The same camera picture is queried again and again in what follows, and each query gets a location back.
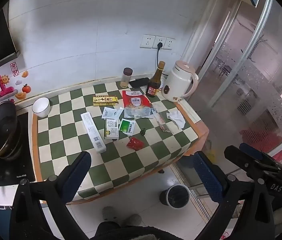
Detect grey slipper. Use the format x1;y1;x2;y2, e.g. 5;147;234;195
118;214;142;228
102;206;119;223

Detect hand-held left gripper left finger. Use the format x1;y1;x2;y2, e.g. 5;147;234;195
8;151;93;240

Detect black induction cooktop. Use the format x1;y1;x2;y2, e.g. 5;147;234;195
0;111;36;188

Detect white wall socket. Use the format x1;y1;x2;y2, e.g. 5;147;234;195
152;35;167;50
164;37;175;51
140;34;155;49

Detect grey trash bin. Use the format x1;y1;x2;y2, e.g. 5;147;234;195
159;184;191;209

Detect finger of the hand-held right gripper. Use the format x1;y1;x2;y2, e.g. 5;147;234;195
224;145;282;174
239;142;281;165

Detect dark sauce bottle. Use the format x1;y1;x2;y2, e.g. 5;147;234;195
146;61;166;98

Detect red plastic object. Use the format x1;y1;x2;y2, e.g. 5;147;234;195
239;127;282;160

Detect white electric kettle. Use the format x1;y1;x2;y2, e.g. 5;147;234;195
161;60;199;103

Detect yellow box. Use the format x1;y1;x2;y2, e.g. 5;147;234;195
92;95;119;107

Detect green sachet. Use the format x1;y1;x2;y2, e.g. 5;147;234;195
119;118;136;135

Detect green white checkered tablecloth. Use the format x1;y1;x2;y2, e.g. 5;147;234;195
31;81;210;205

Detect person's dark trouser legs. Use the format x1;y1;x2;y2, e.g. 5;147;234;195
88;221;171;240

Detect clear spice jar brown lid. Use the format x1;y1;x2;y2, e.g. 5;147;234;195
120;67;133;89

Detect red wrapper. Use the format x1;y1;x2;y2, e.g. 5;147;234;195
127;137;144;151

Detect black plug and cable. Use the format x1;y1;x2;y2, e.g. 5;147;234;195
155;42;170;77

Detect clear plastic wrapper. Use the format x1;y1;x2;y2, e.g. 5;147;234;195
152;107;171;133

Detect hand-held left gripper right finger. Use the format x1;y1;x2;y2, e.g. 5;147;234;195
193;151;275;240

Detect white bowl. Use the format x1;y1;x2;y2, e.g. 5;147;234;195
32;97;51;118

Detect long white box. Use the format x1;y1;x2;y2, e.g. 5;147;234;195
80;112;107;154

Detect glass sliding door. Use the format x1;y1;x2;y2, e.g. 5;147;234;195
181;0;282;180

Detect green white medicine box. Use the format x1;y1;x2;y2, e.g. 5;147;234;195
104;119;120;140

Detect red sugar bag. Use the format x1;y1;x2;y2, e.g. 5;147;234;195
122;90;156;119

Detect colourful wall stickers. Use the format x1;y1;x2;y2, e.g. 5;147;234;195
0;62;31;120

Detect black phone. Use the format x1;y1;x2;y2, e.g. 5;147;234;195
129;77;150;89

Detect white tissue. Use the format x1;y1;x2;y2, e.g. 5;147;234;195
166;110;186;130

